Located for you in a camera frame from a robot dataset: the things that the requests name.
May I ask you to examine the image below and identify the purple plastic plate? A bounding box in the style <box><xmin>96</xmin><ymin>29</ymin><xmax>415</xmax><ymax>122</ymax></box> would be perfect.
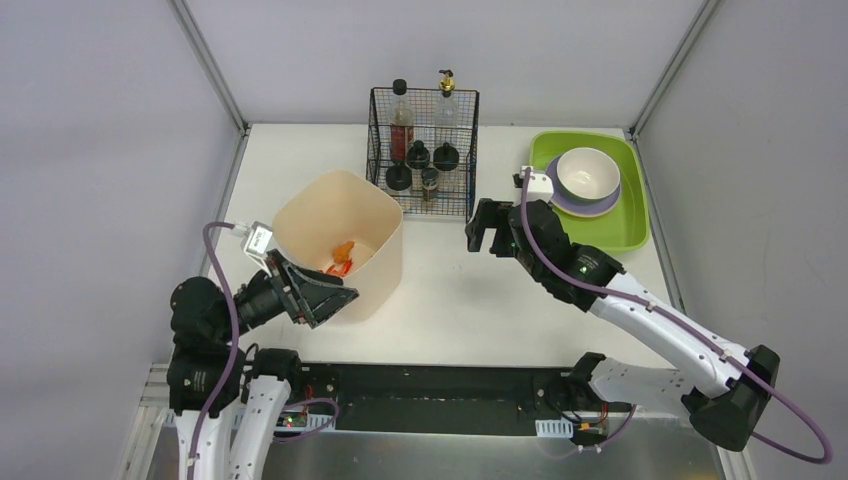
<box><xmin>545</xmin><ymin>155</ymin><xmax>622</xmax><ymax>218</ymax></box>

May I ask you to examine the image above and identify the small pepper jar black lid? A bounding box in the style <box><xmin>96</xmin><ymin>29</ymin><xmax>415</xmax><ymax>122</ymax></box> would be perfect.
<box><xmin>420</xmin><ymin>167</ymin><xmax>440</xmax><ymax>202</ymax></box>

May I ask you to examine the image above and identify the beige plastic bin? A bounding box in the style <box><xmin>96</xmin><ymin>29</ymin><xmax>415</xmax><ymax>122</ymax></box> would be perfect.
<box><xmin>272</xmin><ymin>169</ymin><xmax>403</xmax><ymax>325</ymax></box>

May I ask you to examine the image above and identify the white ceramic bowl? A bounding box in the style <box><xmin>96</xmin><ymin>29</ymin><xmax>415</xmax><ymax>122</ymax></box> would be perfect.
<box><xmin>555</xmin><ymin>147</ymin><xmax>621</xmax><ymax>203</ymax></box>

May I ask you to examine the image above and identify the salt shaker black pump lid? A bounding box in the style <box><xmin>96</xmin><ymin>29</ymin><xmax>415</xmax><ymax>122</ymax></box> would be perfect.
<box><xmin>406</xmin><ymin>140</ymin><xmax>430</xmax><ymax>175</ymax></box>

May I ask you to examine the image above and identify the white shaker black spout lid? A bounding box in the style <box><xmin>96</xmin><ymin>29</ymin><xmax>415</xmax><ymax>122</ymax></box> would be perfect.
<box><xmin>385</xmin><ymin>163</ymin><xmax>412</xmax><ymax>213</ymax></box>

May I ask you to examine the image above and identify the clear bottle gold pump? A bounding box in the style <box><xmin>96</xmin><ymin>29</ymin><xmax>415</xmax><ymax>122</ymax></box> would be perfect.
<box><xmin>434</xmin><ymin>69</ymin><xmax>458</xmax><ymax>128</ymax></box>

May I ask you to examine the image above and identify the soy sauce bottle red label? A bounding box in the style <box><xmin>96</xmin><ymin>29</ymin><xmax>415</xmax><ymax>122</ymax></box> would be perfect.
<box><xmin>390</xmin><ymin>79</ymin><xmax>415</xmax><ymax>164</ymax></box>

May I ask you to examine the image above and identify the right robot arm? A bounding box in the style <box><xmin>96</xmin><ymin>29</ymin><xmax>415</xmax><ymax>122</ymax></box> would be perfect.
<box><xmin>465</xmin><ymin>199</ymin><xmax>780</xmax><ymax>452</ymax></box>

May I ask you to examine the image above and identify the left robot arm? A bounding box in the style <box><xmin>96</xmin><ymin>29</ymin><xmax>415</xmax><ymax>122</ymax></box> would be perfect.
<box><xmin>166</xmin><ymin>250</ymin><xmax>359</xmax><ymax>479</ymax></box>

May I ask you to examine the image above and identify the orange shrimp food piece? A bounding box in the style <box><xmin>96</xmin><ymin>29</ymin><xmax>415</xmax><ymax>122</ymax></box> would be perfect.
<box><xmin>325</xmin><ymin>260</ymin><xmax>353</xmax><ymax>278</ymax></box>

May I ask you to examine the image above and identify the green plastic tub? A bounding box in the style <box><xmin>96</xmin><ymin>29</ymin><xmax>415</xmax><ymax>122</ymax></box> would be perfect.
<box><xmin>529</xmin><ymin>131</ymin><xmax>650</xmax><ymax>253</ymax></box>

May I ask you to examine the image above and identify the fried chicken food piece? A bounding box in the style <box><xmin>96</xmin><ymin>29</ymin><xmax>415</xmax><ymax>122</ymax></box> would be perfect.
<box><xmin>332</xmin><ymin>240</ymin><xmax>355</xmax><ymax>264</ymax></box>

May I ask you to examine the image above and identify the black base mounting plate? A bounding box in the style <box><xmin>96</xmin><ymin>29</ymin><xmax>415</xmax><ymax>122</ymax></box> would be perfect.
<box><xmin>225</xmin><ymin>360</ymin><xmax>631</xmax><ymax>439</ymax></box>

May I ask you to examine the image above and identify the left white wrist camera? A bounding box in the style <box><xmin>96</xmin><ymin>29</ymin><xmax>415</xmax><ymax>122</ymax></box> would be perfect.
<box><xmin>240</xmin><ymin>222</ymin><xmax>273</xmax><ymax>275</ymax></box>

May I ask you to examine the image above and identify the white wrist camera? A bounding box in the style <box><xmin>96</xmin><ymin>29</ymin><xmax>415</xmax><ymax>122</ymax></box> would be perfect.
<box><xmin>513</xmin><ymin>165</ymin><xmax>555</xmax><ymax>202</ymax></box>
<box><xmin>240</xmin><ymin>222</ymin><xmax>273</xmax><ymax>275</ymax></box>

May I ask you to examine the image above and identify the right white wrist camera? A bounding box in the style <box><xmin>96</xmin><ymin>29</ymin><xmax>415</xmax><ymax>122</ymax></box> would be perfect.
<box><xmin>513</xmin><ymin>165</ymin><xmax>555</xmax><ymax>202</ymax></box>

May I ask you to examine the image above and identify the black wire basket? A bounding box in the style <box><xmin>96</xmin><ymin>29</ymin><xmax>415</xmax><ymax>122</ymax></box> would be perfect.
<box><xmin>365</xmin><ymin>87</ymin><xmax>480</xmax><ymax>220</ymax></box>

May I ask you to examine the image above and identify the aluminium frame rail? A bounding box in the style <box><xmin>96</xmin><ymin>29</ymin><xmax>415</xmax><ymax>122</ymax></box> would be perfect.
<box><xmin>167</xmin><ymin>0</ymin><xmax>248</xmax><ymax>136</ymax></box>

